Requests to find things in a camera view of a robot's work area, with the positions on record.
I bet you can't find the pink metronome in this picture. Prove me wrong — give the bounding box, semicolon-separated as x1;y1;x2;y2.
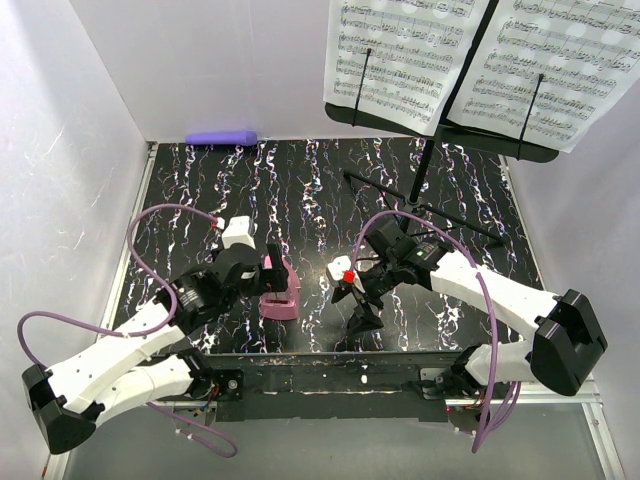
259;259;301;322

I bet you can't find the black folding music stand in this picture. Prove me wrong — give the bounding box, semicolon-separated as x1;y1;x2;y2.
322;0;561;281

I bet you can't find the white sheet music page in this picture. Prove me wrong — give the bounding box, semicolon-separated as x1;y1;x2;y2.
448;0;639;153
323;1;489;136

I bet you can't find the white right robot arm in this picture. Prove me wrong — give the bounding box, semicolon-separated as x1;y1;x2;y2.
327;213;608;398

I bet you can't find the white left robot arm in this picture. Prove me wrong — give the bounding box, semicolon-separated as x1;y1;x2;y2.
22;243;289;455

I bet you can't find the purple cylindrical case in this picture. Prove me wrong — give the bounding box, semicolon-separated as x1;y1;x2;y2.
185;130;258;146

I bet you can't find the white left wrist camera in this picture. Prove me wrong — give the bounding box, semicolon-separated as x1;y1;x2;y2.
221;216;255;249

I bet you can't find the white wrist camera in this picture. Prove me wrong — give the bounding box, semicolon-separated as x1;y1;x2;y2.
326;255;365;293
221;216;255;249

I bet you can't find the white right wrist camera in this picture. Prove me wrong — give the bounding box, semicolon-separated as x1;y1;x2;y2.
326;255;365;293

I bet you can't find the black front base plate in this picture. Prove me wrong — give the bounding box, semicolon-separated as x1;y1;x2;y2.
206;351;459;422

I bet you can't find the aluminium left side rail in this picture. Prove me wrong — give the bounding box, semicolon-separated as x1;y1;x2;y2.
99;142;159;330

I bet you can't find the aluminium rail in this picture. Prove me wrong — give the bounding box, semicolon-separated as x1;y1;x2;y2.
445;380;602;406
99;142;159;330

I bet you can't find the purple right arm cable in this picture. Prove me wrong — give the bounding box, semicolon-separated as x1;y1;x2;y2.
349;209;521;454

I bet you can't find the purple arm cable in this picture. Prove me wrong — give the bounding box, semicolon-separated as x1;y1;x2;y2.
17;203;239;459
349;209;521;454

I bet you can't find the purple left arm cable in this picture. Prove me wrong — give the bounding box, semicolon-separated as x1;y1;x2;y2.
17;203;239;459

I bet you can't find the aluminium front rail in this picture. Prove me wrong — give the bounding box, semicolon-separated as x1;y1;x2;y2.
445;380;602;406

